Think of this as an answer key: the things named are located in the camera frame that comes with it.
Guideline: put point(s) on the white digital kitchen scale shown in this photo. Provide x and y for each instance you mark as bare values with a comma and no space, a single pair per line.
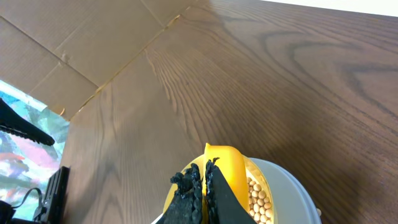
291,200

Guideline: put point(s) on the soybeans in yellow bowl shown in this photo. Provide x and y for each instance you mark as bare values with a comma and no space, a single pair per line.
259,200

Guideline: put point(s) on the brown cardboard panel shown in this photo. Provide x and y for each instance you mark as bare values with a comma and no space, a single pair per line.
61,52

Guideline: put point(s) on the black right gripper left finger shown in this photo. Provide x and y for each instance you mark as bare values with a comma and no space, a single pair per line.
186,205

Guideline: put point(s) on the yellow plastic measuring scoop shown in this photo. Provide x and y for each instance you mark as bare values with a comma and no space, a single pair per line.
233,169

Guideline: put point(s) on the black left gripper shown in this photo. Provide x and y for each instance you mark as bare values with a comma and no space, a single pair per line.
50,205

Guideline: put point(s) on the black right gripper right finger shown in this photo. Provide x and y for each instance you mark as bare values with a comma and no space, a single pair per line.
222,206

